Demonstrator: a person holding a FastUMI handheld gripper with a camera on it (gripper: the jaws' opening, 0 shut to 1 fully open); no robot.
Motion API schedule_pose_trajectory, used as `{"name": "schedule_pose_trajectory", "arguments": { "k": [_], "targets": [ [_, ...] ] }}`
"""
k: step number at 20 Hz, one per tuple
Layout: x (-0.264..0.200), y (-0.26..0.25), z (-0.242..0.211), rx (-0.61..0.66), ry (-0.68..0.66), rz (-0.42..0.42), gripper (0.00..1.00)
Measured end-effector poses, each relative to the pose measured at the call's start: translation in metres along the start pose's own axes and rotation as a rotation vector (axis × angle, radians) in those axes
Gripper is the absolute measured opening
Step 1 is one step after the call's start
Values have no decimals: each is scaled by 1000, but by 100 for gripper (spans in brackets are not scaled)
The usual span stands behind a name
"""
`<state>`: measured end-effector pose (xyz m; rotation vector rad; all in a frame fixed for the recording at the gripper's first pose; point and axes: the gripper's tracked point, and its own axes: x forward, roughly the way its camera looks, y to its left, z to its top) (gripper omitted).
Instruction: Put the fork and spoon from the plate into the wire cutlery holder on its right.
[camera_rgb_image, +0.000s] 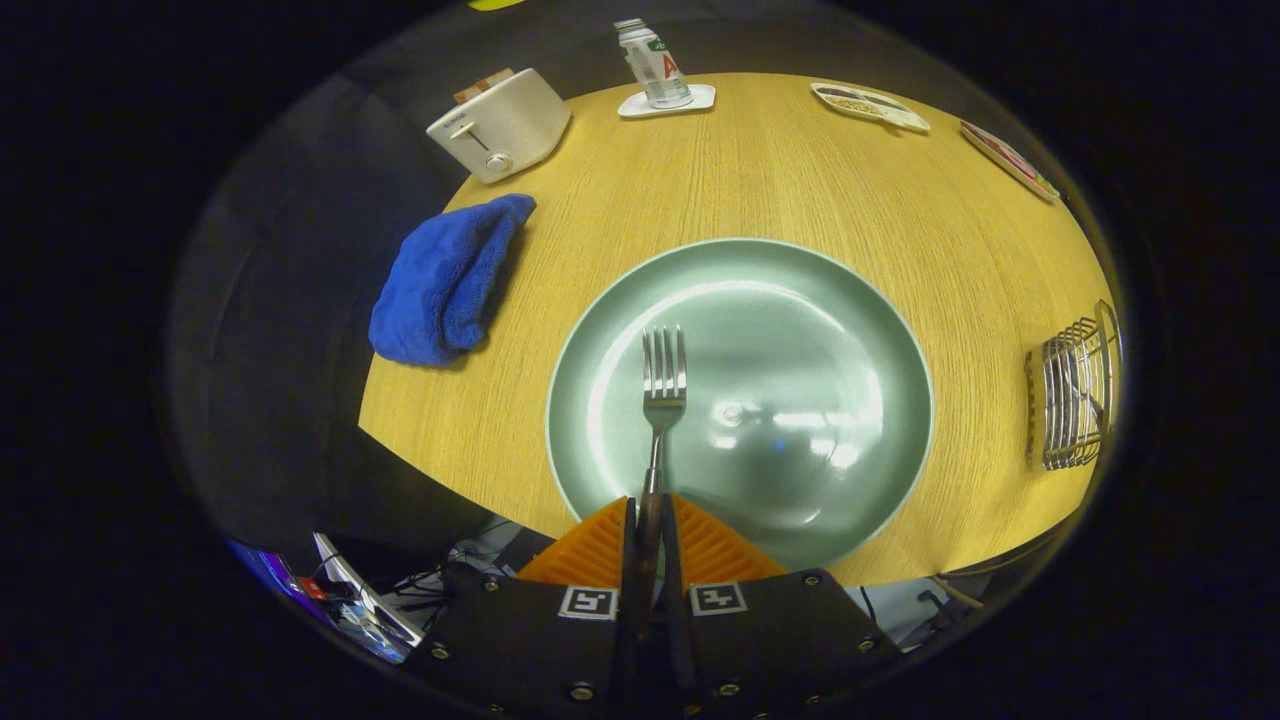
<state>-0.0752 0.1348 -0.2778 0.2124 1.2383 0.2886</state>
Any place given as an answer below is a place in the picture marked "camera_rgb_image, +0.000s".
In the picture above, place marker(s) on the blue towel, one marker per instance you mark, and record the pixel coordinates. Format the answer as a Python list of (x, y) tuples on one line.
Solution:
[(440, 280)]

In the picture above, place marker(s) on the white food plate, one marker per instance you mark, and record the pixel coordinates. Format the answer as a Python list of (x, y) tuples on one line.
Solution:
[(1005, 160)]

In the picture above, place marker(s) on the brown toast slice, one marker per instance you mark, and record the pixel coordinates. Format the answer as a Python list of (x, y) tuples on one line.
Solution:
[(470, 94), (495, 79)]

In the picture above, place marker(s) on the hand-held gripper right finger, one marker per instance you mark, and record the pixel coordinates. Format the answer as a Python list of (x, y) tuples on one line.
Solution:
[(672, 580)]

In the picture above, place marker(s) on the small white plastic bottle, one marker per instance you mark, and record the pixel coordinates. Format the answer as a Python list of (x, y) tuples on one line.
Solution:
[(655, 65)]

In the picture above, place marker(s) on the white square coaster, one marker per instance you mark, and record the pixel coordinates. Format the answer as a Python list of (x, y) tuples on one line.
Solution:
[(700, 98)]

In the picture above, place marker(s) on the white divided dish with beans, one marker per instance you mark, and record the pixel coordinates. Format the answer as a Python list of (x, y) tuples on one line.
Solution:
[(870, 105)]

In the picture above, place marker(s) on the colourful printed packaging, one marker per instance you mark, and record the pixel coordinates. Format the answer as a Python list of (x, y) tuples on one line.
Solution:
[(350, 610)]

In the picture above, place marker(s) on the white toaster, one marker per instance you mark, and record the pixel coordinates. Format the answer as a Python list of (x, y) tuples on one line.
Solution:
[(510, 125)]

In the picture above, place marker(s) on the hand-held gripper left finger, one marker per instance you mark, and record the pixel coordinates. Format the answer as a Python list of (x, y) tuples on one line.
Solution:
[(629, 560)]

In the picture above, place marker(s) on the pale green plate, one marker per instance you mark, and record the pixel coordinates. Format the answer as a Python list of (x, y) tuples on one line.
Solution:
[(800, 330)]

